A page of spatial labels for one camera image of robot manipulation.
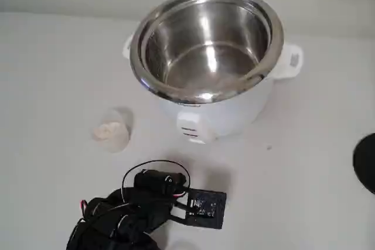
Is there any white uncooked rice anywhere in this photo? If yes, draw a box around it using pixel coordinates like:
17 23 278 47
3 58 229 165
94 121 129 145

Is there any black camera board with mount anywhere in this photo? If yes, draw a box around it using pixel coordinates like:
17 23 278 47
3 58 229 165
169 190 228 230

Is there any black round object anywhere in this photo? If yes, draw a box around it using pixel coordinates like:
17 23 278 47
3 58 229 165
353 133 375 195

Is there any stainless steel inner pot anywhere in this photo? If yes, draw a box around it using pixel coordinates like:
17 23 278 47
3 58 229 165
137 0 275 101

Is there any translucent plastic measuring cup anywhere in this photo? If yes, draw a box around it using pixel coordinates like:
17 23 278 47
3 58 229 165
93 106 133 153

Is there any white electric rice cooker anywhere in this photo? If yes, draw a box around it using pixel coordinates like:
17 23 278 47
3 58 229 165
122 0 304 145

